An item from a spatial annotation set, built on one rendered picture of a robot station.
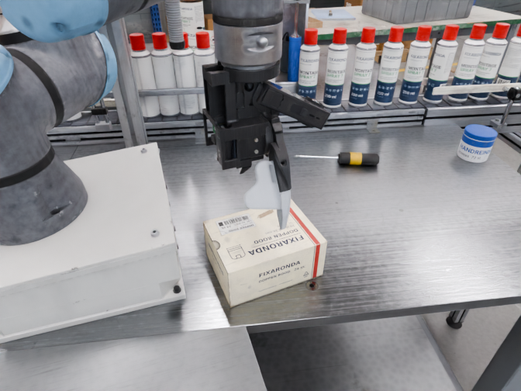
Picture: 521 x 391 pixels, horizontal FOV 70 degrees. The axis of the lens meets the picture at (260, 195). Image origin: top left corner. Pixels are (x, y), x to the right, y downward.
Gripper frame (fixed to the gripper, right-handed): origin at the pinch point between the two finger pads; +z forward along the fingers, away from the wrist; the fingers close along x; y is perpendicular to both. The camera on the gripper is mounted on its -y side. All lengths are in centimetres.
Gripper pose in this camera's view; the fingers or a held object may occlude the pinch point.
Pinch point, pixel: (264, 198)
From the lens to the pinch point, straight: 55.0
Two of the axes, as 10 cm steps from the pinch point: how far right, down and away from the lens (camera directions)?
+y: -9.2, 2.4, -3.3
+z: 0.0, 8.1, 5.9
